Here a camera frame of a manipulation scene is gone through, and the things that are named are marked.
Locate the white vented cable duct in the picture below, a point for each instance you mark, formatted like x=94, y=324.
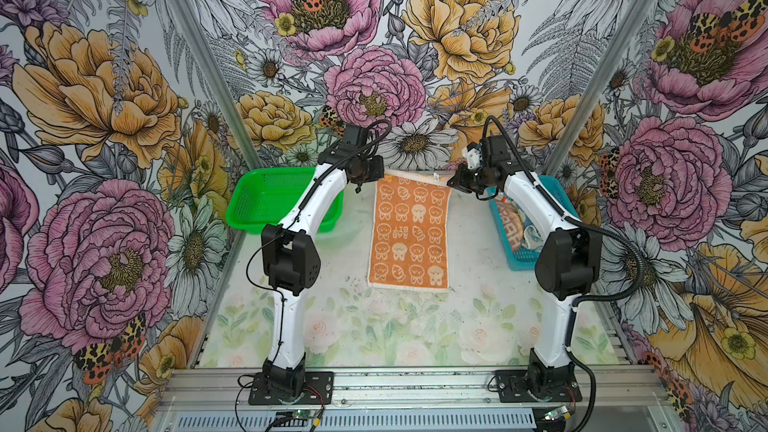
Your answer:
x=504, y=419

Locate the orange bunny towel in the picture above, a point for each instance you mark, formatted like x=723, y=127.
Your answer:
x=409, y=241

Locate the aluminium corner post right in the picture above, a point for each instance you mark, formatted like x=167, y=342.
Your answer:
x=625, y=31

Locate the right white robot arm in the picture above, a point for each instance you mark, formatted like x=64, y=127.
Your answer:
x=566, y=268

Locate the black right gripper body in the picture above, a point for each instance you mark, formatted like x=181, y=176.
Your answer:
x=477, y=179

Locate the aluminium corner post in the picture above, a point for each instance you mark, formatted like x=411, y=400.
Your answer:
x=625, y=31
x=188, y=24

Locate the aluminium front rail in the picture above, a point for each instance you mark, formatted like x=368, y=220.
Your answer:
x=217, y=389

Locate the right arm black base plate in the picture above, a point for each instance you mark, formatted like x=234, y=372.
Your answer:
x=549, y=386

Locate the aluminium corner post left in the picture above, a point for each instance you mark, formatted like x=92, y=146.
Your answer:
x=188, y=24

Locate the green plastic basket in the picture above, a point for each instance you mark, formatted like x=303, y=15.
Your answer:
x=266, y=196

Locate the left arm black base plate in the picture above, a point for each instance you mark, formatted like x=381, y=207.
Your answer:
x=302, y=388

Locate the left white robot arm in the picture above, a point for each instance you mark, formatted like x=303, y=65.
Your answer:
x=292, y=263

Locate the small green circuit board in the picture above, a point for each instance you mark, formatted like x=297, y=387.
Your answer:
x=300, y=415

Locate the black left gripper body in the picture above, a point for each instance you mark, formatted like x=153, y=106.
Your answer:
x=369, y=169

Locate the teal plastic basket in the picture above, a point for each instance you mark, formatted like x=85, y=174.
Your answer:
x=523, y=260

